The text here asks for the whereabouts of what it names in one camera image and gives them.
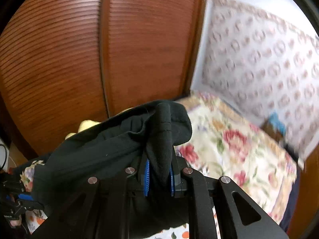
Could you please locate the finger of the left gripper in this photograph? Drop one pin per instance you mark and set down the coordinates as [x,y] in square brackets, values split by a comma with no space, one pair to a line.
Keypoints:
[15,197]

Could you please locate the orange print bed sheet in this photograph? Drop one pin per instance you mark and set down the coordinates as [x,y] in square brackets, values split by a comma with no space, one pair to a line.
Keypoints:
[165,213]

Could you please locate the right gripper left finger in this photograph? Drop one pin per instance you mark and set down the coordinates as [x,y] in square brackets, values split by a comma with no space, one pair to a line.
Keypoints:
[109,208]

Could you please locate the yellow plush toy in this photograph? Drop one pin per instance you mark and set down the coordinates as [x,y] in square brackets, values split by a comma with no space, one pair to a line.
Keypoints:
[85,124]

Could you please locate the floral bed quilt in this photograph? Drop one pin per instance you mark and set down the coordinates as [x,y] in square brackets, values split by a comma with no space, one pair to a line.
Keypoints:
[225,143]

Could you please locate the person left hand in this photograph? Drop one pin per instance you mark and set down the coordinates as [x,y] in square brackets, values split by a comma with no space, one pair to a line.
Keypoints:
[16,223]

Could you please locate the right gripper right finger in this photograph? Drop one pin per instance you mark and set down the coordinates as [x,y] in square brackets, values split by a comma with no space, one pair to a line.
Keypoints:
[219,208]

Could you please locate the circle patterned sheer curtain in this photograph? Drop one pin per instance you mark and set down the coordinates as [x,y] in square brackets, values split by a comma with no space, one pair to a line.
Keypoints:
[263,65]

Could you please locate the blue item in box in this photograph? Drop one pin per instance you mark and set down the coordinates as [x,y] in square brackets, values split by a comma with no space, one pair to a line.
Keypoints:
[274,127]

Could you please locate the black printed t-shirt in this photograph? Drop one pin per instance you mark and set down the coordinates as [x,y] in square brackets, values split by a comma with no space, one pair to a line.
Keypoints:
[150,131]

